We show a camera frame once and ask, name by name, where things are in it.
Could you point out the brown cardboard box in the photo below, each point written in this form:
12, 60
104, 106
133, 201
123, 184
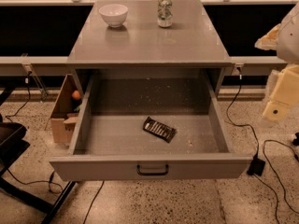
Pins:
65, 112

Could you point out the grey horizontal rail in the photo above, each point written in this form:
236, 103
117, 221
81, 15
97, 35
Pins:
43, 66

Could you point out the black drawer handle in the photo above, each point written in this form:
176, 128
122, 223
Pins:
160, 171

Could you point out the orange fruit in box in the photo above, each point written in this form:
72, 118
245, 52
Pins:
76, 95

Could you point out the silver green soda can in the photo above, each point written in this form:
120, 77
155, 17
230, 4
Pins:
165, 16

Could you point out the black chair base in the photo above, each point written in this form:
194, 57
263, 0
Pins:
32, 171

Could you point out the white ceramic bowl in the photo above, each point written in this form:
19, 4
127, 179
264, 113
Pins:
114, 15

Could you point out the black power adapter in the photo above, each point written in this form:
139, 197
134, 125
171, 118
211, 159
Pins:
256, 166

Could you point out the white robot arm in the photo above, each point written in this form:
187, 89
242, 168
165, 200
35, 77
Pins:
283, 38

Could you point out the grey open top drawer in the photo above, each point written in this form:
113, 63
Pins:
109, 141

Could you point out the grey cabinet counter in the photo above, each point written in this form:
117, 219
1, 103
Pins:
190, 42

